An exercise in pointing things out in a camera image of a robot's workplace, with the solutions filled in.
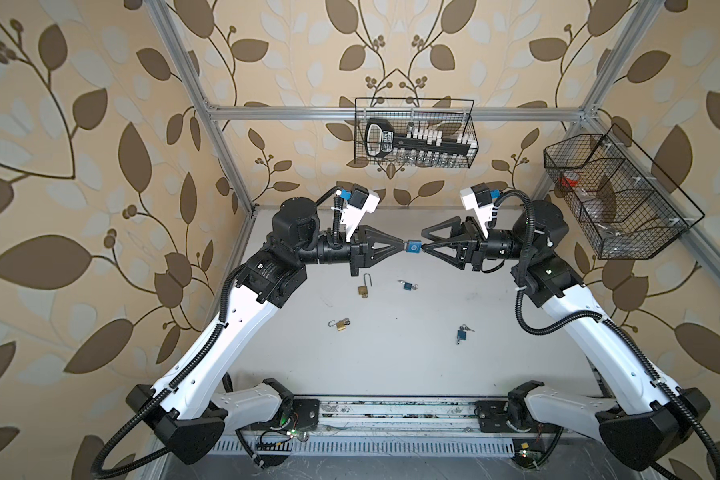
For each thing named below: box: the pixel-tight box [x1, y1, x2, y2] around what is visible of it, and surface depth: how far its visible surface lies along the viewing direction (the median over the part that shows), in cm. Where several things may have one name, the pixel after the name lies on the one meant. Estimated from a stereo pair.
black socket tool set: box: [365, 118, 479, 161], surface depth 86 cm
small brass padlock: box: [328, 317, 351, 332], surface depth 93 cm
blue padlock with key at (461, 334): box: [456, 324, 475, 345], surface depth 90 cm
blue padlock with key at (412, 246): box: [404, 240, 422, 254], surface depth 55 cm
